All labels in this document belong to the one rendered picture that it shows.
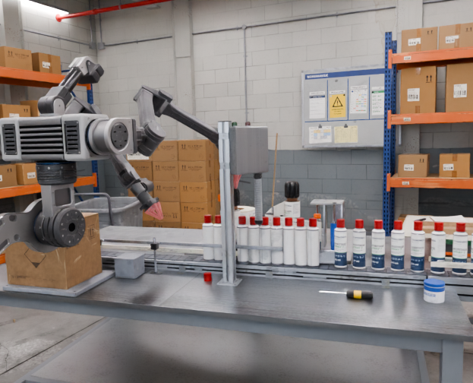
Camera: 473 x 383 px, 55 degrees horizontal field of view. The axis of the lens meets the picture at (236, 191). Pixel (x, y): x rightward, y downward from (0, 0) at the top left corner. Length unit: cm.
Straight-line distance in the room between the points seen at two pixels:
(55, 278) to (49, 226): 35
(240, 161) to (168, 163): 385
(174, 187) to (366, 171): 254
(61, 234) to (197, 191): 391
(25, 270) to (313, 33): 526
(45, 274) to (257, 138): 102
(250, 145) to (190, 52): 539
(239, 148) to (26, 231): 83
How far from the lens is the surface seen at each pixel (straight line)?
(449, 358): 165
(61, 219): 170
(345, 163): 636
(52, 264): 200
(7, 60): 605
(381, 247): 195
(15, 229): 173
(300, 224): 196
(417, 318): 167
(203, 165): 545
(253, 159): 187
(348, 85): 624
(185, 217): 564
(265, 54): 674
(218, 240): 207
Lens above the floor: 145
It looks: 7 degrees down
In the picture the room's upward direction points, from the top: 2 degrees counter-clockwise
